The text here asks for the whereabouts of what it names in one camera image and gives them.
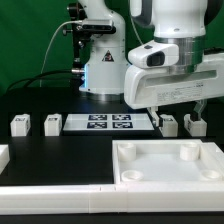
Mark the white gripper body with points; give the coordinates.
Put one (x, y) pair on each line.
(150, 83)

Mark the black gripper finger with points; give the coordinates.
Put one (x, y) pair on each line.
(198, 109)
(156, 119)

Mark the white square tabletop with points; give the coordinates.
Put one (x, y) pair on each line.
(166, 161)

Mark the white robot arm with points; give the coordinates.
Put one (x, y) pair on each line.
(172, 68)

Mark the white U-shaped fence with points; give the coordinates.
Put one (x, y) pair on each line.
(124, 197)

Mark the white marker base plate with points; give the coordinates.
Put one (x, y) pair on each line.
(108, 122)

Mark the grey camera on mount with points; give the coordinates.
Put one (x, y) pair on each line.
(97, 26)

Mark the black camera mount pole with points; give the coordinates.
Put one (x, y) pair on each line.
(76, 12)

